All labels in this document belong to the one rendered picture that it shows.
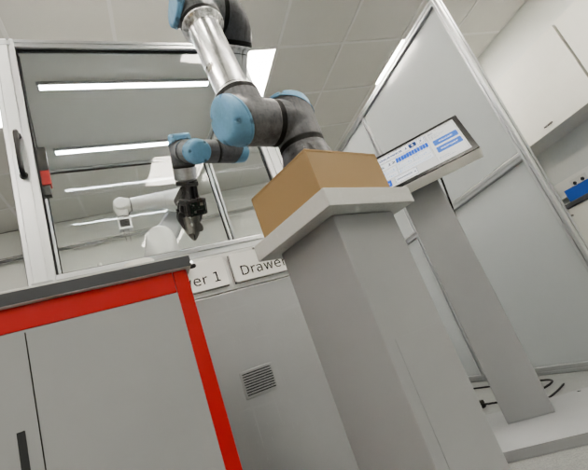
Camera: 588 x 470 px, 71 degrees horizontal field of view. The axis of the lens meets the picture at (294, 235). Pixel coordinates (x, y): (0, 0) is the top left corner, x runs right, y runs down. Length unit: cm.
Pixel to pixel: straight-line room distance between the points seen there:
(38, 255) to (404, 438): 122
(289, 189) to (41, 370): 57
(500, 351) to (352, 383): 91
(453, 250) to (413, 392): 97
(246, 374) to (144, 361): 68
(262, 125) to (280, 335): 83
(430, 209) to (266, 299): 74
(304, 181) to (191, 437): 53
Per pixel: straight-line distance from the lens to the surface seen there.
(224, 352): 149
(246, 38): 135
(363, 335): 84
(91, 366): 87
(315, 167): 86
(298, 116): 104
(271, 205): 95
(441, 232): 173
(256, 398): 150
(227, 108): 98
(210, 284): 152
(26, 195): 167
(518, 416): 176
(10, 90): 193
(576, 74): 412
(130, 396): 86
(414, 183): 168
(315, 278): 91
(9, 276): 519
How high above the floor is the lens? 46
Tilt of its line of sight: 17 degrees up
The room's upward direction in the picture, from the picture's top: 21 degrees counter-clockwise
